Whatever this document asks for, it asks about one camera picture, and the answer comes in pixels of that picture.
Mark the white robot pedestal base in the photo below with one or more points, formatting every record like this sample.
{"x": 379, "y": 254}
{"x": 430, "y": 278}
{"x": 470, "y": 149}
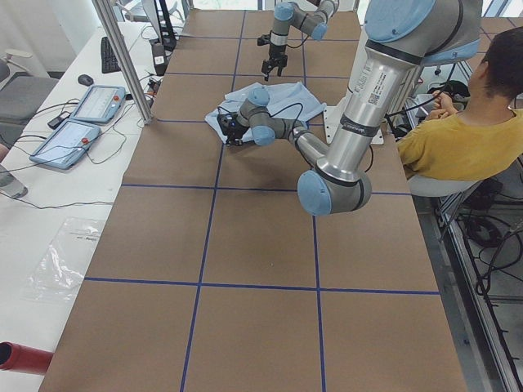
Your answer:
{"x": 335, "y": 114}

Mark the aluminium frame post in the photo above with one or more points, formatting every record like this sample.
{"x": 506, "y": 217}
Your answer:
{"x": 108, "y": 20}

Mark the grey office chair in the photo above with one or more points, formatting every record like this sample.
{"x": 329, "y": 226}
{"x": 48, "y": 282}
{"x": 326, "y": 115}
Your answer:
{"x": 23, "y": 95}

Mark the black keyboard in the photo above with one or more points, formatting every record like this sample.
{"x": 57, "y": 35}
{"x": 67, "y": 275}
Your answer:
{"x": 109, "y": 61}

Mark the near blue teach pendant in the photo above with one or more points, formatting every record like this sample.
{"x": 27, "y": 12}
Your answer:
{"x": 66, "y": 145}

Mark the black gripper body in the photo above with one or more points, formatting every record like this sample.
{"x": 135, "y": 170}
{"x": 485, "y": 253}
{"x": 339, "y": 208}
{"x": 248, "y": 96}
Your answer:
{"x": 235, "y": 131}
{"x": 274, "y": 53}

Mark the black computer mouse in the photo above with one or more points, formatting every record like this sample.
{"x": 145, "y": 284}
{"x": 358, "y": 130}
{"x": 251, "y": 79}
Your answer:
{"x": 85, "y": 80}

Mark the person in yellow shirt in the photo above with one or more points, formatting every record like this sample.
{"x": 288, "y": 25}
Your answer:
{"x": 485, "y": 138}

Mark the red cylinder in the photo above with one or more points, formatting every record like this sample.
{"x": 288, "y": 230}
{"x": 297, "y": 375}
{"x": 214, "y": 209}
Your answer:
{"x": 24, "y": 359}

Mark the clear water bottle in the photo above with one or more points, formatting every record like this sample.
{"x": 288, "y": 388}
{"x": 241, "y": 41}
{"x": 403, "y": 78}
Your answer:
{"x": 10, "y": 185}

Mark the clear plastic bag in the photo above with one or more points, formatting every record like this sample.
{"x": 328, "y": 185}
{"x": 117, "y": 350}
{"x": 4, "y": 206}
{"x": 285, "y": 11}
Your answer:
{"x": 59, "y": 275}

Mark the blue teach pendant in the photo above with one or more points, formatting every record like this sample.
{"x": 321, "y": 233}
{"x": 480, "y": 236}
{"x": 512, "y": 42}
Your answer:
{"x": 66, "y": 145}
{"x": 99, "y": 104}

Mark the light blue button shirt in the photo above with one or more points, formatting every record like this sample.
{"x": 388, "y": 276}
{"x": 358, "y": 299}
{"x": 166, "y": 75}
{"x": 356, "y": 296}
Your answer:
{"x": 286, "y": 100}

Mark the far blue teach pendant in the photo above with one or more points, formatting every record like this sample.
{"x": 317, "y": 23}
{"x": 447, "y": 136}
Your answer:
{"x": 99, "y": 104}

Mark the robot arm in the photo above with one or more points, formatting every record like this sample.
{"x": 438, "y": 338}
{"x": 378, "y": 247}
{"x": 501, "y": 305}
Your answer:
{"x": 401, "y": 35}
{"x": 287, "y": 15}

